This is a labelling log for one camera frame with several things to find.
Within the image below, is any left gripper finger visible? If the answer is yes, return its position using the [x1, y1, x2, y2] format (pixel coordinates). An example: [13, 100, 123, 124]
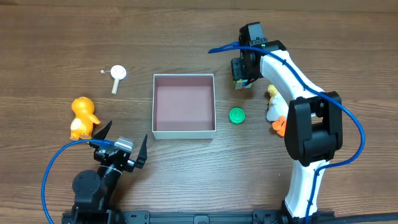
[89, 121, 113, 147]
[134, 135, 147, 169]

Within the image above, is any multicolour puzzle cube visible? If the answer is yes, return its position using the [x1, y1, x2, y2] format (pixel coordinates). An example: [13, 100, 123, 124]
[234, 79, 252, 90]

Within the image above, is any orange dinosaur toy figure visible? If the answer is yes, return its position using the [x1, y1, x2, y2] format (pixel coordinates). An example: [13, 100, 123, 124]
[70, 96, 101, 141]

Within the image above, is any green round plastic toy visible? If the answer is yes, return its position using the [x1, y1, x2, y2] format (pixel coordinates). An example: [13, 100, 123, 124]
[229, 107, 246, 124]

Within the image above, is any white duck plush toy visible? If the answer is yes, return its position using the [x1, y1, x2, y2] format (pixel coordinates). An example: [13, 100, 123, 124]
[266, 85, 289, 137]

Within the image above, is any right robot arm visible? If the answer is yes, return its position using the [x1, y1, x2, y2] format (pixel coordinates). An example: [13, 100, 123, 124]
[231, 22, 343, 223]

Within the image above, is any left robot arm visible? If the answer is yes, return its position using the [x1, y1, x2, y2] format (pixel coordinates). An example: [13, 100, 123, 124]
[72, 123, 147, 210]

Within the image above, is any white wooden rattle drum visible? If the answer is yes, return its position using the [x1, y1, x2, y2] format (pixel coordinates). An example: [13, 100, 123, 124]
[100, 65, 127, 95]

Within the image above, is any white box pink interior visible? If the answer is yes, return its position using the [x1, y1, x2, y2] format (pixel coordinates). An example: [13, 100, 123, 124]
[152, 74, 216, 140]

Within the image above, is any left blue cable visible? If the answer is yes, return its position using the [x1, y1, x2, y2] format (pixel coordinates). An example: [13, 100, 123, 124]
[41, 139, 116, 224]

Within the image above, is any blue cable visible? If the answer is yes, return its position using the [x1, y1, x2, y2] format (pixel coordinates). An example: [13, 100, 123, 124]
[207, 40, 366, 224]
[41, 139, 116, 224]

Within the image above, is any right blue cable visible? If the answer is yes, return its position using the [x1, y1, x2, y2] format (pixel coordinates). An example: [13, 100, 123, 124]
[207, 40, 366, 224]

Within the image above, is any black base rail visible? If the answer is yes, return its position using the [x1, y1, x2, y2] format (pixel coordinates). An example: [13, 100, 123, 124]
[61, 209, 397, 224]

